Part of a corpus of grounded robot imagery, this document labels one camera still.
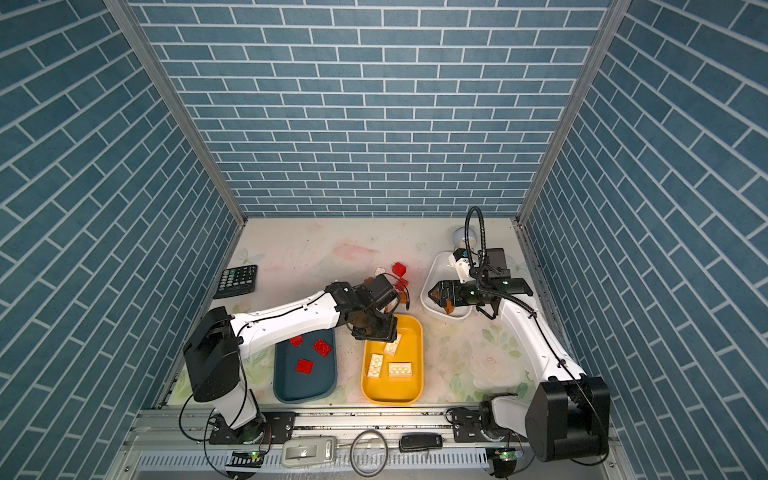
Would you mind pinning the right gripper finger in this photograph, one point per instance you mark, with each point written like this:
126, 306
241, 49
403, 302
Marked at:
438, 289
437, 299

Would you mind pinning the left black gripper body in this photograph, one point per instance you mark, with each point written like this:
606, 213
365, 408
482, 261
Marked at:
378, 326

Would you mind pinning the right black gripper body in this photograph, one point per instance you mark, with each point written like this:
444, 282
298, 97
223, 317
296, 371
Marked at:
463, 293

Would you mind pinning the long white lego brick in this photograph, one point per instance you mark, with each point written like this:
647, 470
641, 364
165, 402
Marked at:
390, 348

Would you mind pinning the long white lego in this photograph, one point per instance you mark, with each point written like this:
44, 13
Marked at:
400, 370

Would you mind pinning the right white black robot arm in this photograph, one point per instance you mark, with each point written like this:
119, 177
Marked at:
568, 415

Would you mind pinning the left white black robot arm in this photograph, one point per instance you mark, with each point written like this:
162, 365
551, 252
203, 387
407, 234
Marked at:
215, 351

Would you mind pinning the white plastic tray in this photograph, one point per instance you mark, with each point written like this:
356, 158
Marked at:
442, 268

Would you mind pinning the red lego cube lower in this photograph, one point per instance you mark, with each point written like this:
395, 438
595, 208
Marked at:
403, 283

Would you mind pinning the red lego cube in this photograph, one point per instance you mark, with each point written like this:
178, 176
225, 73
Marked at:
399, 269
403, 283

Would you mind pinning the red lego cube upper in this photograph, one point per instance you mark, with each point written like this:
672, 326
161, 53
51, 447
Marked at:
399, 269

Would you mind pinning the small grey globe ball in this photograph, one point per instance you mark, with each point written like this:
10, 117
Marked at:
463, 237

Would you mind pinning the yellow plastic tray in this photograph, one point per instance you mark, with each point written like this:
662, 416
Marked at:
397, 391

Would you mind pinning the dark teal plastic tray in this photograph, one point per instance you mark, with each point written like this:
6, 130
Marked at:
292, 387

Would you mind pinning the black calculator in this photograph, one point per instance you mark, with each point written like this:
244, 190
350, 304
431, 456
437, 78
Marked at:
236, 281

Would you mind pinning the black remote on rail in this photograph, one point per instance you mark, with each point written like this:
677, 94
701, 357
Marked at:
419, 442

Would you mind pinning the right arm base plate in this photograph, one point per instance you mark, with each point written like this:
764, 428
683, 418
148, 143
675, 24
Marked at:
470, 425

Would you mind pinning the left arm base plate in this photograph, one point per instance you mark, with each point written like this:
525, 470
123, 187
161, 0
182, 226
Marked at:
267, 428

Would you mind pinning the grey box on rail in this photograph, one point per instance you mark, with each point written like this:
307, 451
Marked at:
308, 451

